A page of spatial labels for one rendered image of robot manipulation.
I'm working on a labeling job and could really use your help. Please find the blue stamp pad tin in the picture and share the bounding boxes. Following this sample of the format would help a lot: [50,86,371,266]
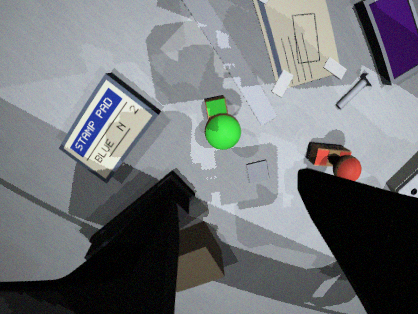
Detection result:
[59,73,161,184]

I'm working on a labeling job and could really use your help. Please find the red rubber stamp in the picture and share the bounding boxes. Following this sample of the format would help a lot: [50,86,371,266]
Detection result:
[306,142,362,181]

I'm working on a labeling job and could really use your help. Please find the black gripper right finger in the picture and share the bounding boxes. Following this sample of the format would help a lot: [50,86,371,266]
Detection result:
[297,169,418,314]

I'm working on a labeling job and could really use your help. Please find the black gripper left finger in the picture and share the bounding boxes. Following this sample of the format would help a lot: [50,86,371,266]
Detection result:
[0,190,180,314]

